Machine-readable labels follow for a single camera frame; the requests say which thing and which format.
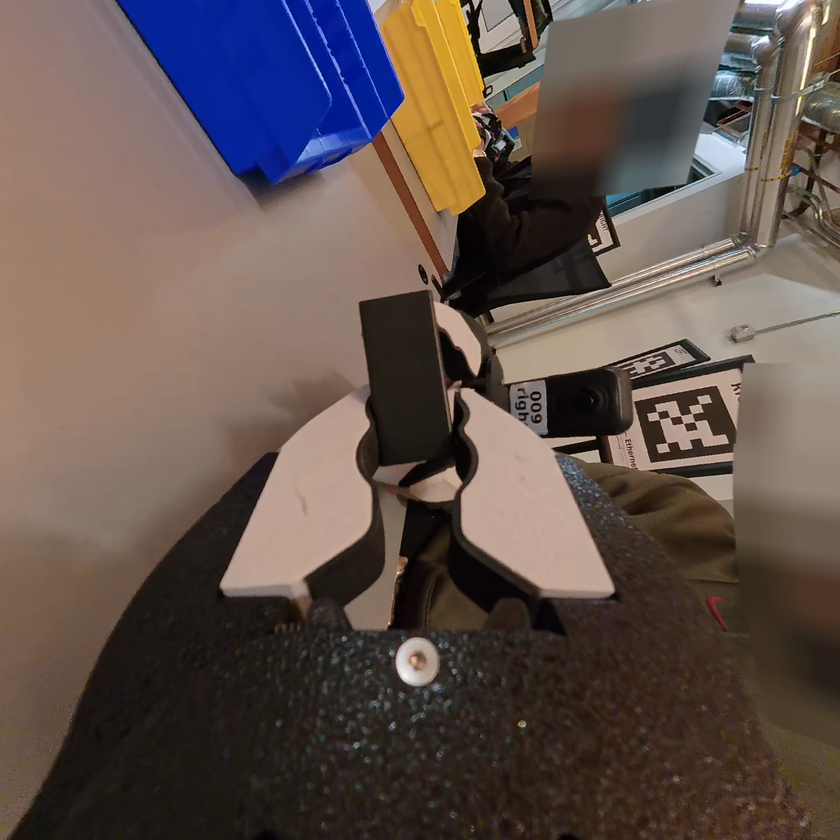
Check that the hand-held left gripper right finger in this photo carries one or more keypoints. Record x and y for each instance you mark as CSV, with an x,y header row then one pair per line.
x,y
525,505

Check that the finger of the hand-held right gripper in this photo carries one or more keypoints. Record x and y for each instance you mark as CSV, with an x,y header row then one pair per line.
x,y
426,484
469,341

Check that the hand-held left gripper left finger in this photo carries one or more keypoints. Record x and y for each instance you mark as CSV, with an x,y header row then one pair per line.
x,y
315,505

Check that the black ethernet port block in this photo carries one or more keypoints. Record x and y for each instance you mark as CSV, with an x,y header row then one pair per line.
x,y
403,380

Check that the yellow plastic bin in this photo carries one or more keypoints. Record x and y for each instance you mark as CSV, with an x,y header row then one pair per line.
x,y
436,98

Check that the small black-framed marker sign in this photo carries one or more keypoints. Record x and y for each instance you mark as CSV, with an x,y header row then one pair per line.
x,y
656,361

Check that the black-framed white sign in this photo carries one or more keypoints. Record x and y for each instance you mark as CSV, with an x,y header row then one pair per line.
x,y
689,420

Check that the long shiny steel pipe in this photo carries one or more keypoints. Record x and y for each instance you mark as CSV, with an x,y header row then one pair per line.
x,y
623,296
623,279

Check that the olive green jacket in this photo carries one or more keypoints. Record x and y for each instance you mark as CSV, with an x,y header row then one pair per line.
x,y
656,518

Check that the black-framed sign behind chair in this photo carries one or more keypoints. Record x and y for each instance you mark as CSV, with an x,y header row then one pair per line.
x,y
604,233

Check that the grey junction box with conduit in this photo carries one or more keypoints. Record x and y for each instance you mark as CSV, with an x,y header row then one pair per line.
x,y
742,333

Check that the blue plastic bin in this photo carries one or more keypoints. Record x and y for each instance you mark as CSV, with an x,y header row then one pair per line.
x,y
262,85

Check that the spiral metal duct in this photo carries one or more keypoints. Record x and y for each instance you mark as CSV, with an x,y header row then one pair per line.
x,y
745,85

